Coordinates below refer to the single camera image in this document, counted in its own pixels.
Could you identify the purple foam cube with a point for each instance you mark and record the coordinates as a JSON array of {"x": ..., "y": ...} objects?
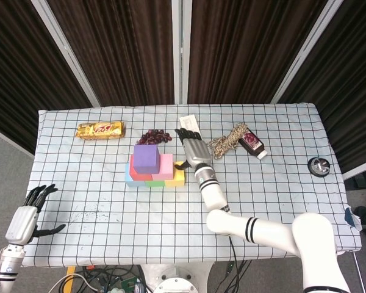
[{"x": 144, "y": 158}]

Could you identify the white carton box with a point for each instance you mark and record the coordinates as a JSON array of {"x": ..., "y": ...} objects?
[{"x": 189, "y": 122}]

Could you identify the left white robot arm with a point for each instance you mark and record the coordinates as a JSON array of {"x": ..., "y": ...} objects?
[{"x": 4, "y": 270}]

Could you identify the dark brown ribbed panel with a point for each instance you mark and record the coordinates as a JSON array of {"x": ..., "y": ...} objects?
[
  {"x": 119, "y": 45},
  {"x": 18, "y": 61},
  {"x": 353, "y": 76},
  {"x": 247, "y": 45}
]

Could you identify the white black checkered tablecloth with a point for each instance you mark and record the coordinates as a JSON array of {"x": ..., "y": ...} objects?
[{"x": 94, "y": 207}]

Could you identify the white partition frame post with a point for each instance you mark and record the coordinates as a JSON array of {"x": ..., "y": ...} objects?
[
  {"x": 67, "y": 52},
  {"x": 305, "y": 52},
  {"x": 181, "y": 45}
]

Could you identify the green foam cube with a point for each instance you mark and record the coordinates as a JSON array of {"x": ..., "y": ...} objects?
[{"x": 155, "y": 183}]

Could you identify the green circuit board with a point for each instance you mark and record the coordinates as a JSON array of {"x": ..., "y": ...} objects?
[{"x": 129, "y": 284}]

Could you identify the light blue foam cube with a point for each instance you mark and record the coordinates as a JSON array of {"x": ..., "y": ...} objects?
[{"x": 129, "y": 181}]

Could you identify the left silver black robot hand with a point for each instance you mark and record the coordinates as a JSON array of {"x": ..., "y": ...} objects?
[{"x": 21, "y": 226}]

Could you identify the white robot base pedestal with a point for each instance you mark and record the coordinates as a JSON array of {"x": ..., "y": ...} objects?
[{"x": 177, "y": 274}]

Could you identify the yellow foam cube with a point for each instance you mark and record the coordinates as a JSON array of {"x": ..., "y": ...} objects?
[{"x": 178, "y": 178}]

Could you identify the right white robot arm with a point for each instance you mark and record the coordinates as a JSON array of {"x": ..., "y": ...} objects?
[{"x": 277, "y": 238}]

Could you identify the gold snack package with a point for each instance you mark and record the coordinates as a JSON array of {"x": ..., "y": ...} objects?
[{"x": 100, "y": 130}]

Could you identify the pink foam cube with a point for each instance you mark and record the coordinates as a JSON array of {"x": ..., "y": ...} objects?
[{"x": 166, "y": 168}]

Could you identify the red foam cube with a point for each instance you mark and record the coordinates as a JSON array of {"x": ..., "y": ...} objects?
[{"x": 135, "y": 175}]

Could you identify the dark red grape bunch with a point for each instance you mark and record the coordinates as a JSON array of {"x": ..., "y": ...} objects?
[{"x": 154, "y": 137}]

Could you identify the dark juice bottle white cap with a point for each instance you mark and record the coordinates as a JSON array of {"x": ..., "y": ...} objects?
[{"x": 252, "y": 144}]

